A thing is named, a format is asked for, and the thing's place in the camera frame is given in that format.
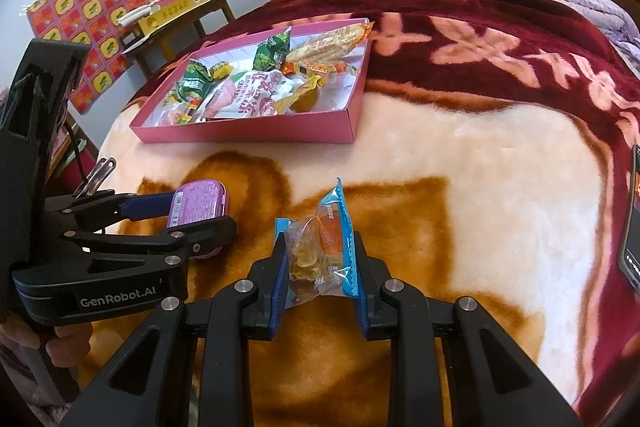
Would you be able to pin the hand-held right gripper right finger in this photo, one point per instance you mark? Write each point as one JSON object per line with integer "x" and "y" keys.
{"x": 361, "y": 297}

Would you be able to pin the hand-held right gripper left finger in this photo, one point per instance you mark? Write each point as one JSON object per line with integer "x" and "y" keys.
{"x": 278, "y": 287}

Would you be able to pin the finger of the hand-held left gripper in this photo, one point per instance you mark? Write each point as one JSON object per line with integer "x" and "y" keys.
{"x": 200, "y": 237}
{"x": 145, "y": 207}

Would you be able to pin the purple tin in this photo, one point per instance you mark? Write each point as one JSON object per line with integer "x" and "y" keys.
{"x": 197, "y": 202}

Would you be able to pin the blue-edged clear snack packet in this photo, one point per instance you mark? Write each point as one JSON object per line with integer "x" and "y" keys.
{"x": 315, "y": 252}

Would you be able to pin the clear rainbow-edged cake packet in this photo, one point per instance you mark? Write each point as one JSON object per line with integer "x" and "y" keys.
{"x": 175, "y": 113}

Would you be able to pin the pink cardboard box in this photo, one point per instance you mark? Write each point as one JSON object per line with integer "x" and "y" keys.
{"x": 250, "y": 132}

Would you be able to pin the green pea snack packet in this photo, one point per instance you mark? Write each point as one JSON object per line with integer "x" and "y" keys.
{"x": 191, "y": 82}

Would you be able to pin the white peach jelly pouch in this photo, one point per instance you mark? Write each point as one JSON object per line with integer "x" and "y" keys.
{"x": 245, "y": 94}

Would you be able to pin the small round jelly cup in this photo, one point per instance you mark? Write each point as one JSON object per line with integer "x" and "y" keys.
{"x": 302, "y": 99}

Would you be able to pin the small dark green packet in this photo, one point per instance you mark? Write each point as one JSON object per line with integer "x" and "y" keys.
{"x": 272, "y": 49}

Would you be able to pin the orange fruit-print candy packet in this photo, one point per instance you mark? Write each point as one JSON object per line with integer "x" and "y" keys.
{"x": 320, "y": 68}

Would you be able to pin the yellow orange snack packet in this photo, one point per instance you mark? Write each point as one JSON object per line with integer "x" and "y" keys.
{"x": 330, "y": 44}

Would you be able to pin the person's left hand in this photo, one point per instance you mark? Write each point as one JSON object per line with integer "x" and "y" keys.
{"x": 70, "y": 344}

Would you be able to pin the silver metal clip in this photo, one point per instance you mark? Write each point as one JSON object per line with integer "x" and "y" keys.
{"x": 97, "y": 177}

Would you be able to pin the red wooden furniture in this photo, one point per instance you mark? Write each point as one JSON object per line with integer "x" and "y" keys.
{"x": 70, "y": 167}

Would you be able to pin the white flat carton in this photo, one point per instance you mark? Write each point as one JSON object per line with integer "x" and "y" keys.
{"x": 135, "y": 42}

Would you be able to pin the wooden side table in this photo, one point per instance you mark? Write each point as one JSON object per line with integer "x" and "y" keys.
{"x": 180, "y": 32}

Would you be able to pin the white paper roll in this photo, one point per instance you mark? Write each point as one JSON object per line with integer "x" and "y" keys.
{"x": 139, "y": 14}

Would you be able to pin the long yellow box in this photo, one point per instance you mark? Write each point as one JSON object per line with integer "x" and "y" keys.
{"x": 172, "y": 11}

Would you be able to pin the red yellow patterned paper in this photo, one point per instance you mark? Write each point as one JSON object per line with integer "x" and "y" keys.
{"x": 85, "y": 7}

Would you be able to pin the black smartphone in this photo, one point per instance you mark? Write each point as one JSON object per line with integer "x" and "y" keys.
{"x": 631, "y": 227}

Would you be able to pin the lilac ruffled pillow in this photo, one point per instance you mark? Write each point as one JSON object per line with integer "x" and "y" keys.
{"x": 629, "y": 54}

